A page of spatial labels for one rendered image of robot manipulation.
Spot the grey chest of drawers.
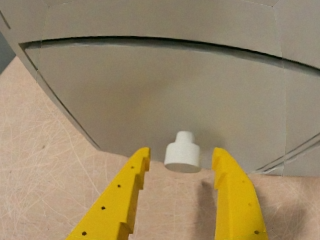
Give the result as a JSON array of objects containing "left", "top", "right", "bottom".
[{"left": 0, "top": 10, "right": 320, "bottom": 174}]

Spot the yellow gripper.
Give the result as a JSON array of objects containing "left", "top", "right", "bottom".
[{"left": 65, "top": 147, "right": 269, "bottom": 240}]

